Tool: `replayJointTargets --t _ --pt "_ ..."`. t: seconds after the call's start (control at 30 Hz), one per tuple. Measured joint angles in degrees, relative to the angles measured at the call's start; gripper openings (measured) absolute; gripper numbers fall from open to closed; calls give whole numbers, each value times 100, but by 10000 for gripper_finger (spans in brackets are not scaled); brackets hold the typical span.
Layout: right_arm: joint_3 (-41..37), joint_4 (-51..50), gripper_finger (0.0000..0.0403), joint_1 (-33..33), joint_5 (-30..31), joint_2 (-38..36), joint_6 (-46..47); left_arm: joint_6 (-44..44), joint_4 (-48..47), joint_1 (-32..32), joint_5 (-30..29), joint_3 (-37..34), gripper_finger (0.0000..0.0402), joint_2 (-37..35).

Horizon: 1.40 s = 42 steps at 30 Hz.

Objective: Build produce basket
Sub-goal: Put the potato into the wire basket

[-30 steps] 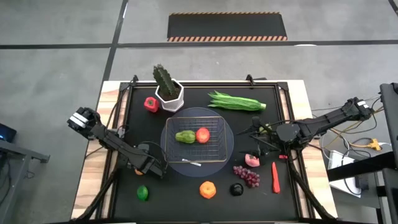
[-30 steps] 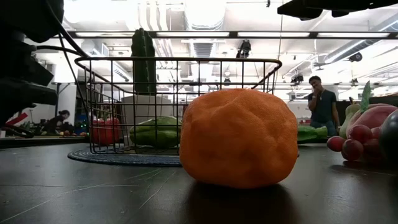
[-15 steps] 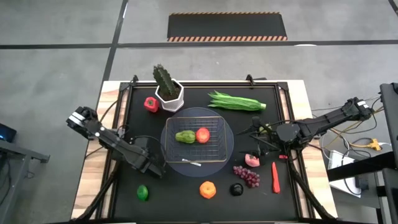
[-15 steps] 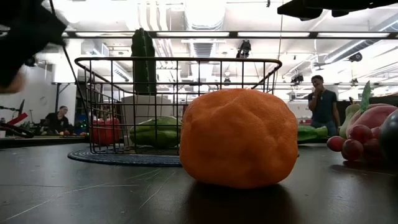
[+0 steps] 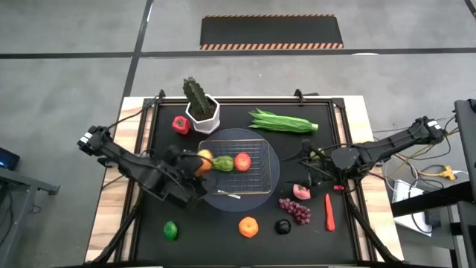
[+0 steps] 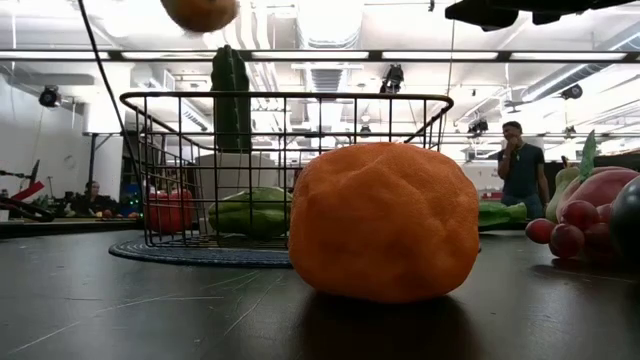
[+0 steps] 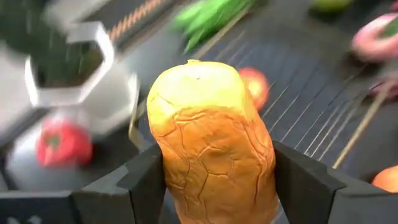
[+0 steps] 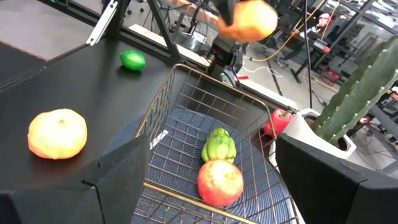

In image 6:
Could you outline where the red grape bunch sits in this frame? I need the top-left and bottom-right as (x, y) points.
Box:
(524, 129), (619, 262)

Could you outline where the orange fruit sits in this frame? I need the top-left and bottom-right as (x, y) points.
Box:
(159, 0), (240, 34)
(288, 142), (481, 305)

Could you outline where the wire basket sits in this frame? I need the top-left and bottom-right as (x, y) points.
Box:
(119, 91), (455, 250)

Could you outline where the black looped hose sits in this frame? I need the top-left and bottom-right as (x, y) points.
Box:
(0, 196), (55, 224)

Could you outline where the green cactus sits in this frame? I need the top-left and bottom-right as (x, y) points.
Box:
(210, 44), (253, 154)

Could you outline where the person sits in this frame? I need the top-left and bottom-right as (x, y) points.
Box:
(497, 120), (550, 220)
(69, 180), (121, 219)

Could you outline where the red background device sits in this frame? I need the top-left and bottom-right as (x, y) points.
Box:
(9, 179), (46, 202)

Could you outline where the white plant pot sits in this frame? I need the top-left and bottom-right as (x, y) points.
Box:
(194, 152), (281, 234)

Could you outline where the black overhead camera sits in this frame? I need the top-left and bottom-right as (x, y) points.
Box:
(378, 63), (405, 95)

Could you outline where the blue round woven mat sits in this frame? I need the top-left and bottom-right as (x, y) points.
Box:
(108, 234), (294, 270)

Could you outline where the green pear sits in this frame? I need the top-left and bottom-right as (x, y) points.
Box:
(544, 155), (584, 225)

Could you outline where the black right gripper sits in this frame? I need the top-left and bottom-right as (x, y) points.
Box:
(444, 0), (640, 32)

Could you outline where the black cable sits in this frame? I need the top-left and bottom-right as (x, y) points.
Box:
(77, 0), (146, 211)

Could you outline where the dark eggplant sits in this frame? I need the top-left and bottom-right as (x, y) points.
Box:
(608, 177), (640, 262)

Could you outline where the black overhead frame bar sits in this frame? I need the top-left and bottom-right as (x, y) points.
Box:
(0, 48), (640, 64)

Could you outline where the red bell pepper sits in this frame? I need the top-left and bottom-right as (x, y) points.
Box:
(146, 188), (195, 235)

